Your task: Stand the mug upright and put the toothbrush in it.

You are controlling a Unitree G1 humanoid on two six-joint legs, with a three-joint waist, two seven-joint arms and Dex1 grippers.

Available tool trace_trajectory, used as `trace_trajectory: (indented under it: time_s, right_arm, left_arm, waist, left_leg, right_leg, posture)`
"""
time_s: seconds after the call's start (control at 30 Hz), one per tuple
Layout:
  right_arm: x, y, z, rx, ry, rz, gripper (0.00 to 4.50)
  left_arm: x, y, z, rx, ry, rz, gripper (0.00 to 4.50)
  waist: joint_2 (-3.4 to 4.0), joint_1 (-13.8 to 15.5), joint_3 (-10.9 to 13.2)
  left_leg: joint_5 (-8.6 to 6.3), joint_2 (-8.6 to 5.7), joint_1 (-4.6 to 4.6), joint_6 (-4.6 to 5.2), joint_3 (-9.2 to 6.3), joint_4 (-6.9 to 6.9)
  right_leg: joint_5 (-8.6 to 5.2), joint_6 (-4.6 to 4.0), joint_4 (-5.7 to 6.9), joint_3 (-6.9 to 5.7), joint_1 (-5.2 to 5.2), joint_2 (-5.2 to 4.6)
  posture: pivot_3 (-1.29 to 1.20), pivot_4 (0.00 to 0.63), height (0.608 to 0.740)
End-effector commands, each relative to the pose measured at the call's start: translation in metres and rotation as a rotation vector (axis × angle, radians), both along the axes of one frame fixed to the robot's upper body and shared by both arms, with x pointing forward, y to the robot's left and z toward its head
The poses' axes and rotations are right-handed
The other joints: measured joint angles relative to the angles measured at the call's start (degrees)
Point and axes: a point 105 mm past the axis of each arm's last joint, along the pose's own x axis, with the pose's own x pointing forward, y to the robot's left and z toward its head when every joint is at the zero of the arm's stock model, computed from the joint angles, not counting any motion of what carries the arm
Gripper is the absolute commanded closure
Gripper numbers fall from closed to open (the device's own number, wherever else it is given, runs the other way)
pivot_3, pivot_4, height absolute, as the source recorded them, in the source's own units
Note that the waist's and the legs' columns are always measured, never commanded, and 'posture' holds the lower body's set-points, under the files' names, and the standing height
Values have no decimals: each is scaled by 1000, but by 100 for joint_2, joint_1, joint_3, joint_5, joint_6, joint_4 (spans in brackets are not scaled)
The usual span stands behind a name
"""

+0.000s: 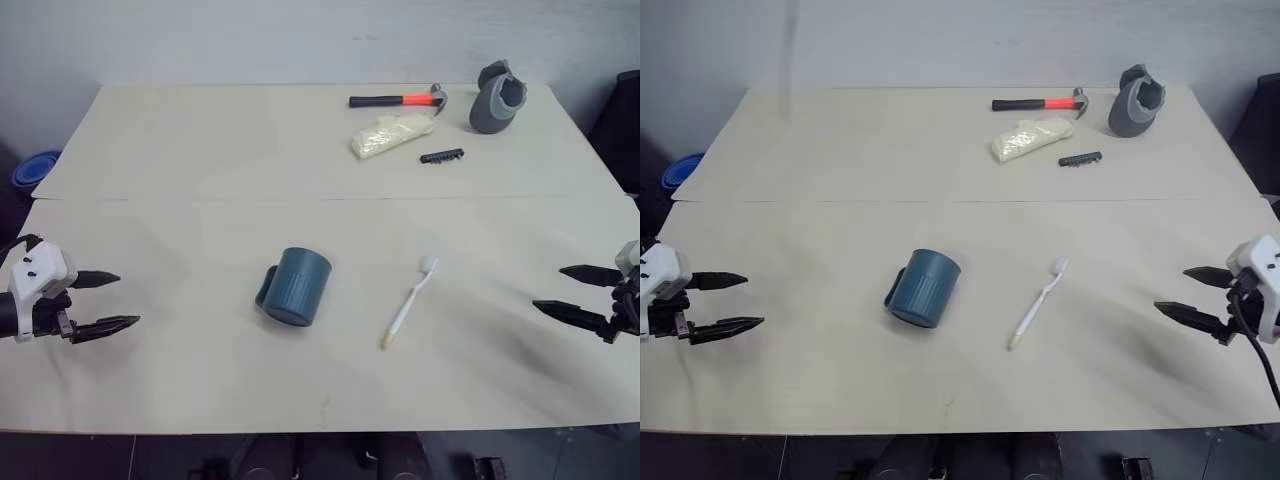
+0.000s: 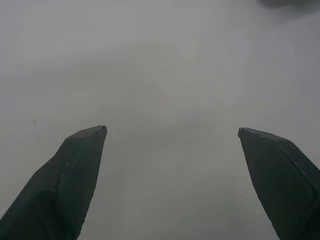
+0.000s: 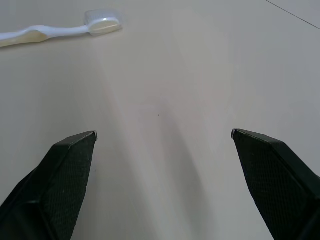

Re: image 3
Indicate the white toothbrush with clear cap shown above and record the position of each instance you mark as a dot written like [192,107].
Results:
[60,30]

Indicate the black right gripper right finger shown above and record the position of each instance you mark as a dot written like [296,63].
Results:
[277,185]

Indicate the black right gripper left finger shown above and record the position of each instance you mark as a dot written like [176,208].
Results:
[50,185]

